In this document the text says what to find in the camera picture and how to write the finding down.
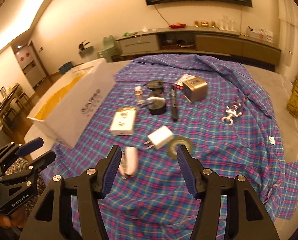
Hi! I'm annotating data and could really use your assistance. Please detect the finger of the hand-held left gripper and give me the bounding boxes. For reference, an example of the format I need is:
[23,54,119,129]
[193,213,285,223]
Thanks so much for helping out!
[0,151,56,183]
[0,137,44,167]

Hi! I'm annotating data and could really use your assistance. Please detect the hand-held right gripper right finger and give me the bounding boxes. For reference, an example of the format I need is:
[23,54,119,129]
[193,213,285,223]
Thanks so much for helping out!
[176,145,281,240]

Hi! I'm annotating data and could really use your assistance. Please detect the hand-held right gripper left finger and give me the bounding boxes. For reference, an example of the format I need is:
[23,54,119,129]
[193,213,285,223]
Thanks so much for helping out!
[19,145,122,240]

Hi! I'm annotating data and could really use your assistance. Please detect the white and pink stapler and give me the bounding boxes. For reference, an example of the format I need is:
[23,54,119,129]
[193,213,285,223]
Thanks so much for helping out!
[118,146,138,178]

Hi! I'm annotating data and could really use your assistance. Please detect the white charger plug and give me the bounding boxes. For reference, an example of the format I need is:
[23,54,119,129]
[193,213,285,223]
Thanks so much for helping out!
[143,126,175,150]

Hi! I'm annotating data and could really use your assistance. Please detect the white gold paper pack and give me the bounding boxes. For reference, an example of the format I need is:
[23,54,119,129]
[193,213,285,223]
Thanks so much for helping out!
[109,107,137,136]

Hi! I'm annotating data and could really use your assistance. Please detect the white foam box container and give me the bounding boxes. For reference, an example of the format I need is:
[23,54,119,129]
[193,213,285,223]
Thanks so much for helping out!
[26,58,116,149]

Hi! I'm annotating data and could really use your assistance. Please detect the safety glasses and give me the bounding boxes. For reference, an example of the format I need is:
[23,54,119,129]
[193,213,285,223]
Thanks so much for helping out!
[144,79,165,91]

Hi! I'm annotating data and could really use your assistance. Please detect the yellowish clear tape roll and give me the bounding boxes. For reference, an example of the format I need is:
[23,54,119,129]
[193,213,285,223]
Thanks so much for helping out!
[169,138,193,159]

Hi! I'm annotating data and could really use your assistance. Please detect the blue pink plaid cloth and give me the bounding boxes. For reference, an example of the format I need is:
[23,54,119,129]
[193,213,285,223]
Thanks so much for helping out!
[43,54,298,240]

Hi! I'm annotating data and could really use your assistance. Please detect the dining table with chairs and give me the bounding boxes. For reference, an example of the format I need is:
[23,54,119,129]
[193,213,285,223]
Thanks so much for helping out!
[0,84,27,125]

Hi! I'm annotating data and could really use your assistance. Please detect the black marker pen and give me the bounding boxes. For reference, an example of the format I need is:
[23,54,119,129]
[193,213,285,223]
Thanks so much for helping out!
[169,85,179,122]

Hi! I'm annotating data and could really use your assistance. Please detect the black tape roll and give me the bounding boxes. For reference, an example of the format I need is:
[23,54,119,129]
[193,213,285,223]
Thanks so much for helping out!
[146,96,166,116]

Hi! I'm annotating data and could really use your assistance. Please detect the silver metal corkscrew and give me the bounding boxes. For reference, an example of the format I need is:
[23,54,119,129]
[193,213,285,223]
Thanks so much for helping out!
[221,95,247,126]

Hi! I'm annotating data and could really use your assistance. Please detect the small white bottle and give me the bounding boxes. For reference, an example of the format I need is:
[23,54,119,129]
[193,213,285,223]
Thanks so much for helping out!
[135,86,144,105]

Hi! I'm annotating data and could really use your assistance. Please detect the gold metal tin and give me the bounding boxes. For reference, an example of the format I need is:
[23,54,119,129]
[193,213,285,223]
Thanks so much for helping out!
[183,77,209,103]

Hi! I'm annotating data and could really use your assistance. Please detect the blue plastic crate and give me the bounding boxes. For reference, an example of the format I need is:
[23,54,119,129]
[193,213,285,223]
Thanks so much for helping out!
[58,61,73,74]

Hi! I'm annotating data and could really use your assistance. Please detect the red and white box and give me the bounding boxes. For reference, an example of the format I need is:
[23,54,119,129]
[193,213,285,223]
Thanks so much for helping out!
[174,74,196,90]

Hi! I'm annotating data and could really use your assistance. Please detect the white planter with plant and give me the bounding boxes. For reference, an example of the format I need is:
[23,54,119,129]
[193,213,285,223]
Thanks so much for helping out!
[78,40,93,55]

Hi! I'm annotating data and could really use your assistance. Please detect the green plastic chair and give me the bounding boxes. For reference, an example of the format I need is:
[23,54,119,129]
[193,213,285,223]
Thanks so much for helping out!
[97,35,122,63]

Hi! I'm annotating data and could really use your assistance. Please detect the long grey sideboard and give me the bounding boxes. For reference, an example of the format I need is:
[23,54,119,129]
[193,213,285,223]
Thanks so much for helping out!
[115,26,282,67]

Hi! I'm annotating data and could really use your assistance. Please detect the yellow woven basket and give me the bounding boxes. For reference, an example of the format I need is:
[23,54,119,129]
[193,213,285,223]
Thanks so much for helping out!
[287,75,298,117]

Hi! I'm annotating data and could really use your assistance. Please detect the gold ornaments on sideboard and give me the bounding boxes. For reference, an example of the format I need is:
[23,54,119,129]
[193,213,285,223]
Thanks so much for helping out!
[194,20,217,28]

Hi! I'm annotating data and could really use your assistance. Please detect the clear glass cups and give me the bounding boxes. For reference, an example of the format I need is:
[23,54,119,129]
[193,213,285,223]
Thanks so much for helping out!
[218,16,237,32]

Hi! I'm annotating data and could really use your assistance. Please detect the white boxes on sideboard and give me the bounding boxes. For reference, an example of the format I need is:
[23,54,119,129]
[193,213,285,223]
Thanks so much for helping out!
[246,26,274,42]

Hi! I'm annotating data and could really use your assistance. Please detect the white curtain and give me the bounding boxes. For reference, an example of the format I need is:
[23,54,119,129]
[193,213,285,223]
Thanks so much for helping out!
[276,0,298,58]

